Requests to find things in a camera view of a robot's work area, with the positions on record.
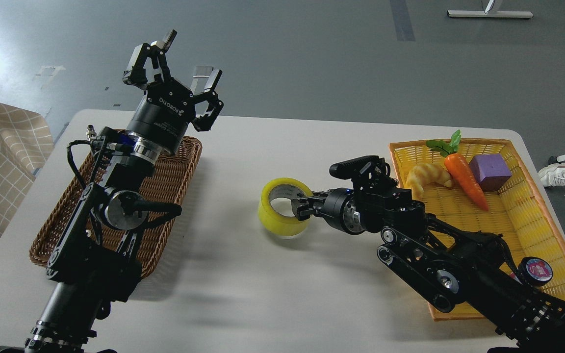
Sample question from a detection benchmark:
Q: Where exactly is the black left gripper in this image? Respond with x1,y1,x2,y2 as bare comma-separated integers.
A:
123,29,224,155

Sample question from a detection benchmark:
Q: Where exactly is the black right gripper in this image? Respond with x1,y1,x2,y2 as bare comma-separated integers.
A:
291,188,361,234

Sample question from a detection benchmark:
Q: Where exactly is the yellow tape roll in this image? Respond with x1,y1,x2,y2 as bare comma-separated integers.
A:
257,178,313,238

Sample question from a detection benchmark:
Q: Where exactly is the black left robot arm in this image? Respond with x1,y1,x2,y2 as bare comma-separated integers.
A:
4,30,224,353

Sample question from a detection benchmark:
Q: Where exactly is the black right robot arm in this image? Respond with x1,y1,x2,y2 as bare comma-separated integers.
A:
291,155,565,353

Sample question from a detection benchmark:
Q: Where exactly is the brown wicker basket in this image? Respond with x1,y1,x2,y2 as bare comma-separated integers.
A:
28,136,202,278

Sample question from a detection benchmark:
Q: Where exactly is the toy croissant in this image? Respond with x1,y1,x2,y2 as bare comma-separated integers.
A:
406,163,455,201

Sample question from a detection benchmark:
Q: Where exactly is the toy carrot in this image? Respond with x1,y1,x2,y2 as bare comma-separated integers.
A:
425,129,489,211

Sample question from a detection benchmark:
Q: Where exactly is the yellow plastic basket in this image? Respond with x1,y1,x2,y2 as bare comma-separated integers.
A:
389,139,565,322

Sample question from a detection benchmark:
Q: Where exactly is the purple cube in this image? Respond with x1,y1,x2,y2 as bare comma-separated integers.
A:
469,153,512,192

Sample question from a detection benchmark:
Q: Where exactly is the small jar with pink lid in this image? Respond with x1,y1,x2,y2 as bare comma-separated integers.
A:
514,256,554,287

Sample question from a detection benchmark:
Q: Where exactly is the white stand base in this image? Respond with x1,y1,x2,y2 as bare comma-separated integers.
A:
446,0,534,19

